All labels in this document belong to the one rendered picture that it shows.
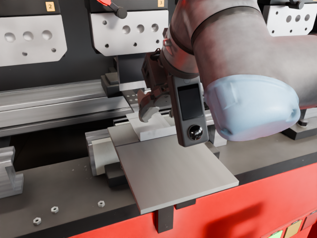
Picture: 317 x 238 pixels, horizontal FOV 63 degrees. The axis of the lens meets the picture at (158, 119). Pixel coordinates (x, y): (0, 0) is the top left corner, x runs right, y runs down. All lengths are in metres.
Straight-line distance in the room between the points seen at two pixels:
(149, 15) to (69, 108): 0.44
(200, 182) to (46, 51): 0.36
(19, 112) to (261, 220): 0.80
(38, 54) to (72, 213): 0.33
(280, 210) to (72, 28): 0.95
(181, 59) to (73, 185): 0.44
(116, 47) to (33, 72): 0.62
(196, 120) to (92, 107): 0.52
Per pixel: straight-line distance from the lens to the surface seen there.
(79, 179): 0.68
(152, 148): 0.54
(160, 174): 0.47
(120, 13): 0.48
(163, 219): 0.64
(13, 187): 0.69
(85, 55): 1.09
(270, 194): 0.84
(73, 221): 0.59
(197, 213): 0.71
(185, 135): 0.40
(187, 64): 0.35
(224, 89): 0.23
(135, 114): 0.66
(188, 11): 0.29
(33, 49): 0.52
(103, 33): 0.52
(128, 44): 0.53
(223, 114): 0.23
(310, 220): 0.74
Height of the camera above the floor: 1.31
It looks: 29 degrees down
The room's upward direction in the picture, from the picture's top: straight up
